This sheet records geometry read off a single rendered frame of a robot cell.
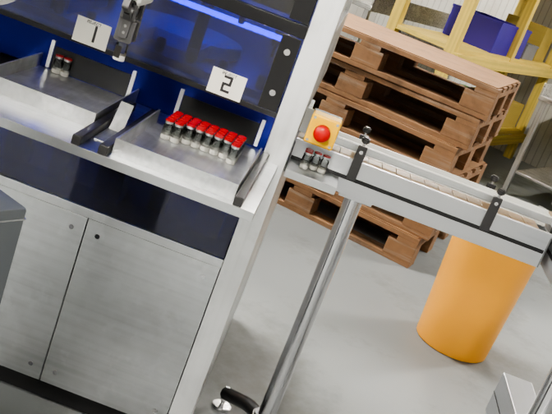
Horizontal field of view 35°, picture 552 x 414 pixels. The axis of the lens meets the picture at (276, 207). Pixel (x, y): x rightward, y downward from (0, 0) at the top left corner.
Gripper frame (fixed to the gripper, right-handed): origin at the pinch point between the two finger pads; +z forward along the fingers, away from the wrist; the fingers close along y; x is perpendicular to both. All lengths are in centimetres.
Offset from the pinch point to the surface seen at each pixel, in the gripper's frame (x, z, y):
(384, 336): 95, 116, -179
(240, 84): 18, 11, -47
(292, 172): 36, 27, -47
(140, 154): 7.1, 24.1, -9.4
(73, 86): -20, 26, -47
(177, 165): 14.8, 23.6, -9.3
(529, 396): 112, 60, -47
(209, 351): 33, 80, -46
